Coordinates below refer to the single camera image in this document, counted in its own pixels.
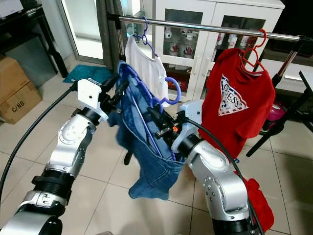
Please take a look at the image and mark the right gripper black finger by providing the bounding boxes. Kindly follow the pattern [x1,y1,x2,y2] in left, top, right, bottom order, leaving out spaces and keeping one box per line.
[146,104,164,123]
[149,123,169,140]

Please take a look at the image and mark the plain brown cardboard box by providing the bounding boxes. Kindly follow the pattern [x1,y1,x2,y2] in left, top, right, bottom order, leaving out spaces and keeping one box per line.
[0,56,30,97]

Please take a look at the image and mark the white shirt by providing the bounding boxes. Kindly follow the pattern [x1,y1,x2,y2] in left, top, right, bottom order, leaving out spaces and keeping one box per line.
[125,35,169,101]

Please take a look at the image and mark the black television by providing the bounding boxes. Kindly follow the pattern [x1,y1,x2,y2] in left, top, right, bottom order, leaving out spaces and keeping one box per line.
[269,0,313,58]

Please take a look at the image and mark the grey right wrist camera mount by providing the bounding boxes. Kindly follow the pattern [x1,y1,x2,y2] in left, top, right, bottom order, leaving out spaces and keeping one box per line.
[171,100,204,153]

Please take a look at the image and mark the black desk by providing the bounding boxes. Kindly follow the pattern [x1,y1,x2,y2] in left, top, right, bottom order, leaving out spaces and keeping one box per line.
[0,5,69,79]

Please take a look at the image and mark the glass sliding door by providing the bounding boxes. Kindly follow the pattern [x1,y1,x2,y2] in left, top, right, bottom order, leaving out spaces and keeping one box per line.
[61,0,113,62]

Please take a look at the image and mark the blue denim shorts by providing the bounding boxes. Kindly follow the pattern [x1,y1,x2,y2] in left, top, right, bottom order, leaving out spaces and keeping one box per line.
[116,61,185,200]

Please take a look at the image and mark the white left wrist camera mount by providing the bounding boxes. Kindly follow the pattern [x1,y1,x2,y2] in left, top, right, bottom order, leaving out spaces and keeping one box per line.
[77,78,109,121]

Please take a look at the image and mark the purple hanger with thick hook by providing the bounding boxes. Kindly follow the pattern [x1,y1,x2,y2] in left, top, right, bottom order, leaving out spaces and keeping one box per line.
[120,64,181,162]

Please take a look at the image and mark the red printed t-shirt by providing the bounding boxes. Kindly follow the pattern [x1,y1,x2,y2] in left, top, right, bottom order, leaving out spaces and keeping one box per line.
[198,48,276,158]

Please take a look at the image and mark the red hanger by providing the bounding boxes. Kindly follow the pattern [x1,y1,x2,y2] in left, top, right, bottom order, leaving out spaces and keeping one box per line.
[241,29,268,74]

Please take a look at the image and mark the grey work table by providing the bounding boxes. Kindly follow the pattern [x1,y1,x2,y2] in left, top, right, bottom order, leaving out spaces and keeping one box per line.
[298,69,313,94]

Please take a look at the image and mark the thin purple hanger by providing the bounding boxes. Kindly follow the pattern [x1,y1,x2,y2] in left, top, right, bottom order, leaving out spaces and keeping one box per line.
[134,16,162,59]

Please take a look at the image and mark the red cloth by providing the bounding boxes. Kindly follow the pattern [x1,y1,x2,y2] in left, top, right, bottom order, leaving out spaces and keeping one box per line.
[245,177,274,232]

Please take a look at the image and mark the teal mat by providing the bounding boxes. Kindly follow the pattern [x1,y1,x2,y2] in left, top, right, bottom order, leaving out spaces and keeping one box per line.
[63,65,108,85]

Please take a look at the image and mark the metal clothes rack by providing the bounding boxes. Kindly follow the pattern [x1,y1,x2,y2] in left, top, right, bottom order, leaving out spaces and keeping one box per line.
[108,12,313,157]

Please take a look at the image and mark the grey curtain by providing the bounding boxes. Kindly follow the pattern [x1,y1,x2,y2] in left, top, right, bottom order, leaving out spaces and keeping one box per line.
[97,0,128,74]

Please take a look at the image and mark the white box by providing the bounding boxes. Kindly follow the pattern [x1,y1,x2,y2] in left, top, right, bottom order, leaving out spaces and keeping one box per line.
[0,0,24,19]

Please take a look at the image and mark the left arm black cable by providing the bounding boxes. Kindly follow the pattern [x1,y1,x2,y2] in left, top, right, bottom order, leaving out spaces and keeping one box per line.
[0,81,79,196]

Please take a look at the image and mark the pink plastic container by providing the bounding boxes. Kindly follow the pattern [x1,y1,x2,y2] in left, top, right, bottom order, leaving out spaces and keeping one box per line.
[268,102,287,132]

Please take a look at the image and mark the cardboard box printed C/NO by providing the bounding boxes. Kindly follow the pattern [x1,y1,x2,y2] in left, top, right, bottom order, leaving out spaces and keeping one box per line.
[0,81,42,124]

